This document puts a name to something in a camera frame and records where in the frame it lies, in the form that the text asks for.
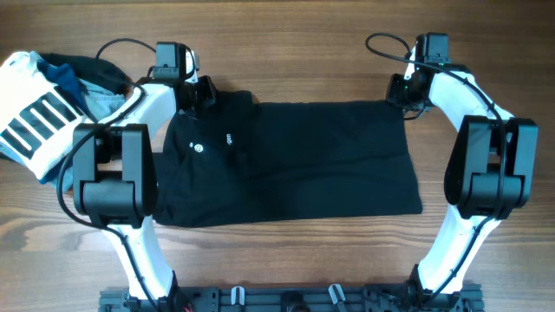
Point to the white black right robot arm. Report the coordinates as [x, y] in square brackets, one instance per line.
[489, 172]

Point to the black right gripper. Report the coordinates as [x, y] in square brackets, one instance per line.
[397, 93]

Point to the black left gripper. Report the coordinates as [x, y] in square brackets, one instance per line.
[209, 95]

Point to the black polo shirt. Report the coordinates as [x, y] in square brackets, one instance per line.
[240, 162]

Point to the light grey folded garment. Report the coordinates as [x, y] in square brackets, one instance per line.
[101, 103]

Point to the white black striped folded shirt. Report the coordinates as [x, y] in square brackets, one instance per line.
[36, 121]

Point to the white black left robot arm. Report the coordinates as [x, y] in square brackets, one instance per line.
[114, 181]

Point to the black folded garment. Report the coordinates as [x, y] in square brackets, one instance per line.
[102, 73]

